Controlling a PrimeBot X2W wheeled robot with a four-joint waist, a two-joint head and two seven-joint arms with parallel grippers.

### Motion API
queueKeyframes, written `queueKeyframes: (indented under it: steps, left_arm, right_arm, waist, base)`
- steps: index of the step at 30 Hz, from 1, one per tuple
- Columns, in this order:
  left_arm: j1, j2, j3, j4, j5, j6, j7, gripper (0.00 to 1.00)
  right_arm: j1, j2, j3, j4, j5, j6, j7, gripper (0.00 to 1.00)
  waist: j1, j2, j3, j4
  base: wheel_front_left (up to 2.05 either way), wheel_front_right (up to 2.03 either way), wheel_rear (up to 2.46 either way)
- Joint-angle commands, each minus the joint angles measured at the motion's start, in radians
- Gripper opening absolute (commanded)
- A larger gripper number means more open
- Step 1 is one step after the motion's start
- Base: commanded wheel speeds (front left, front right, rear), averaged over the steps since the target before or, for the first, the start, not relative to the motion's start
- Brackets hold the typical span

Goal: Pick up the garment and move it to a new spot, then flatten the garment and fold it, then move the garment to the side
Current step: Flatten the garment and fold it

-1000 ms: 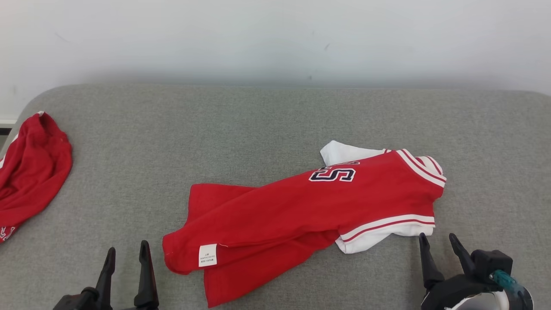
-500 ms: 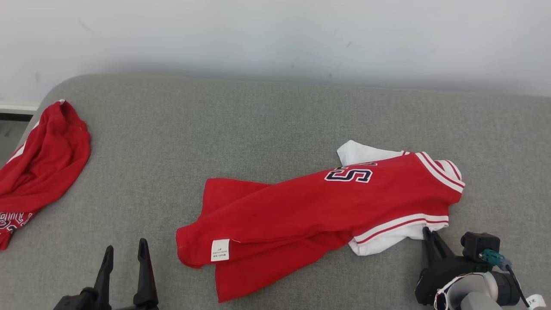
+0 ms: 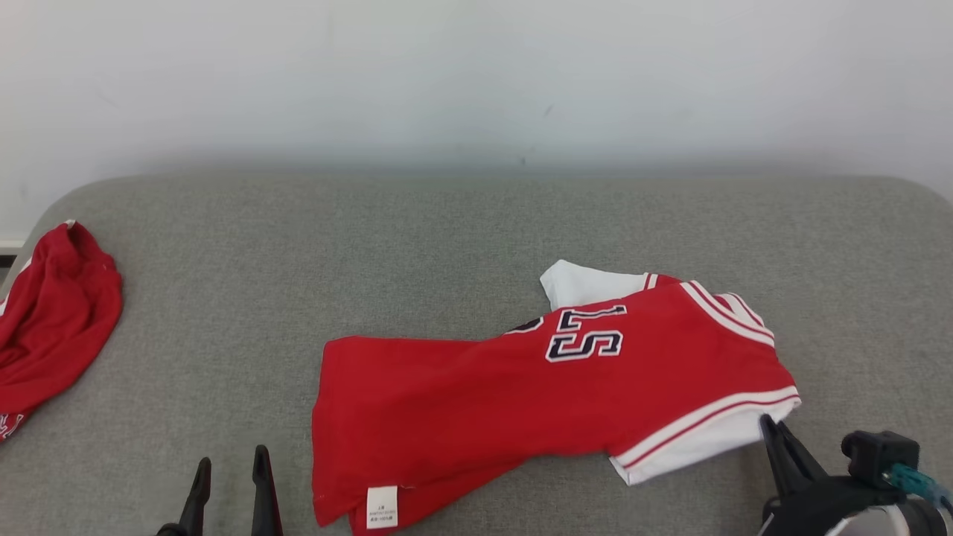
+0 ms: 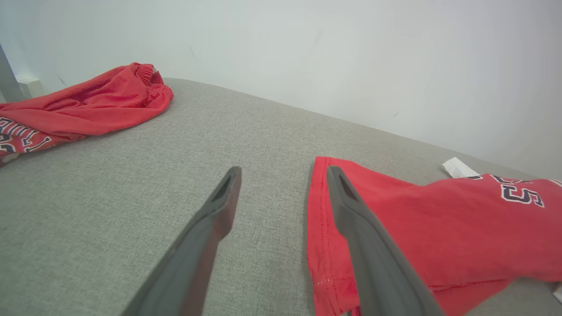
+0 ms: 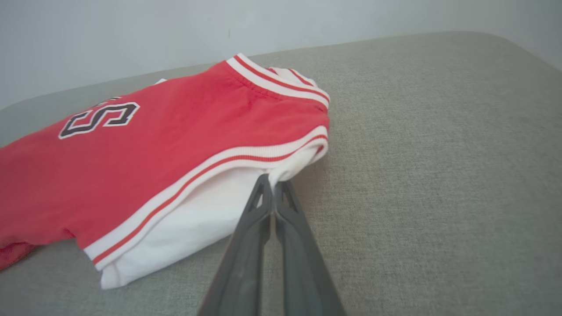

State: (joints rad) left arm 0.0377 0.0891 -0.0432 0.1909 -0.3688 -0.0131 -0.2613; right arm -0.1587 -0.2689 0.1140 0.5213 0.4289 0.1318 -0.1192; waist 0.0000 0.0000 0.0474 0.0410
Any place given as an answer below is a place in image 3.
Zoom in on red shorts with white stripe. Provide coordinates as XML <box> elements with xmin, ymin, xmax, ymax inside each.
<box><xmin>0</xmin><ymin>220</ymin><xmax>124</xmax><ymax>441</ymax></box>

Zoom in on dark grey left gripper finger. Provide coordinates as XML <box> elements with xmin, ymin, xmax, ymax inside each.
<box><xmin>252</xmin><ymin>445</ymin><xmax>284</xmax><ymax>536</ymax></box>
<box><xmin>179</xmin><ymin>458</ymin><xmax>212</xmax><ymax>536</ymax></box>

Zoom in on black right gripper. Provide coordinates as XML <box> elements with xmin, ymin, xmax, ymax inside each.
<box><xmin>759</xmin><ymin>415</ymin><xmax>906</xmax><ymax>536</ymax></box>

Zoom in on teal connector black cable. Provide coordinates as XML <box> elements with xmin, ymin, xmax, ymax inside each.
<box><xmin>886</xmin><ymin>463</ymin><xmax>953</xmax><ymax>511</ymax></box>

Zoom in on red jersey number fifteen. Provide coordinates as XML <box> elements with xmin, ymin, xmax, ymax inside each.
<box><xmin>311</xmin><ymin>259</ymin><xmax>803</xmax><ymax>532</ymax></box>

